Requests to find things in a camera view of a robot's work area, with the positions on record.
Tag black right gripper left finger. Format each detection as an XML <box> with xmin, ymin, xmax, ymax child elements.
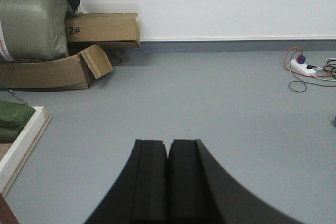
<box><xmin>86</xmin><ymin>140</ymin><xmax>168</xmax><ymax>223</ymax></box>

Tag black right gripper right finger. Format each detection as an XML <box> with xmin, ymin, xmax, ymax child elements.
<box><xmin>168</xmin><ymin>140</ymin><xmax>298</xmax><ymax>223</ymax></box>

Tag brown wooden door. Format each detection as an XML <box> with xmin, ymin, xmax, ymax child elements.
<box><xmin>0</xmin><ymin>195</ymin><xmax>19</xmax><ymax>224</ymax></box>

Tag plywood door base platform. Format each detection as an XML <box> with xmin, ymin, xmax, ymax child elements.
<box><xmin>0</xmin><ymin>115</ymin><xmax>51</xmax><ymax>198</ymax></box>

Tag white edge board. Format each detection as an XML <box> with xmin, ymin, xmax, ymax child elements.
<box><xmin>0</xmin><ymin>106</ymin><xmax>45</xmax><ymax>190</ymax></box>

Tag open cardboard box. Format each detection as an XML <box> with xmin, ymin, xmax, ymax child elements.
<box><xmin>1</xmin><ymin>45</ymin><xmax>113</xmax><ymax>90</ymax></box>

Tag lower green sandbag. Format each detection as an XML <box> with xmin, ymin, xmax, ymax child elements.
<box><xmin>0</xmin><ymin>128</ymin><xmax>22</xmax><ymax>142</ymax></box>

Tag green sandbag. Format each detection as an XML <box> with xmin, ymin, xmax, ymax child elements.
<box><xmin>1</xmin><ymin>100</ymin><xmax>36</xmax><ymax>129</ymax></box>
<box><xmin>0</xmin><ymin>128</ymin><xmax>22</xmax><ymax>142</ymax></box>

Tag upper green sandbag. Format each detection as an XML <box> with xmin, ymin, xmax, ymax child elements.
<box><xmin>1</xmin><ymin>100</ymin><xmax>36</xmax><ymax>129</ymax></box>

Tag white power strip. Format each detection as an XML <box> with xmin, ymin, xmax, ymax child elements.
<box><xmin>290</xmin><ymin>59</ymin><xmax>316</xmax><ymax>76</ymax></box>

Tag cardboard box marked 2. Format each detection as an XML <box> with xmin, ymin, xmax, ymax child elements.
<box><xmin>65</xmin><ymin>13</ymin><xmax>140</xmax><ymax>49</ymax></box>

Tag purple plug adapter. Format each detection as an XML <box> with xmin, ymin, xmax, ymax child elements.
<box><xmin>296</xmin><ymin>55</ymin><xmax>306</xmax><ymax>65</ymax></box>

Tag grey green woven sack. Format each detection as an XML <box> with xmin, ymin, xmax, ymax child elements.
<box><xmin>1</xmin><ymin>0</ymin><xmax>69</xmax><ymax>62</ymax></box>

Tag orange and black cables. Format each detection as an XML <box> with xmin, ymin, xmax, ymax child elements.
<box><xmin>282</xmin><ymin>47</ymin><xmax>336</xmax><ymax>93</ymax></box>

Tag steel guy wire turnbuckle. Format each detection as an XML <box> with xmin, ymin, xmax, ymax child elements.
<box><xmin>0</xmin><ymin>83</ymin><xmax>29</xmax><ymax>106</ymax></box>

